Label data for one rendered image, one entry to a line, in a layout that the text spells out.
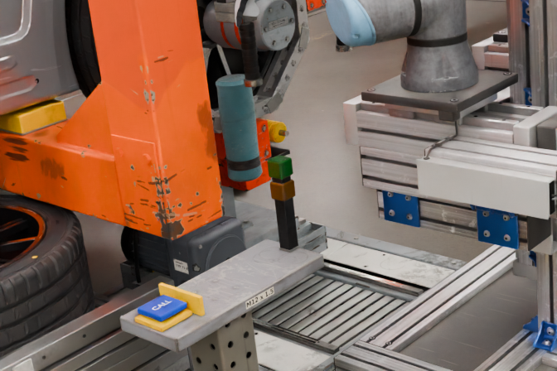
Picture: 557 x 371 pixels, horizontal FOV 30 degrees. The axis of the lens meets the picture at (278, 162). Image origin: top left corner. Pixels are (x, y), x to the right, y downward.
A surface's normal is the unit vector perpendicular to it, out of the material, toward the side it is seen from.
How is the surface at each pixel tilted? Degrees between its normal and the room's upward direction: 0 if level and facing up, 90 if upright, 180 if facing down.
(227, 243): 90
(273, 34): 90
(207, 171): 90
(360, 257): 0
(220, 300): 0
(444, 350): 0
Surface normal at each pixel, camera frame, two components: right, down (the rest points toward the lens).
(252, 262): -0.11, -0.94
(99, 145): -0.67, 0.31
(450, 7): 0.39, 0.26
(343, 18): -0.89, 0.34
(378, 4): 0.27, 0.00
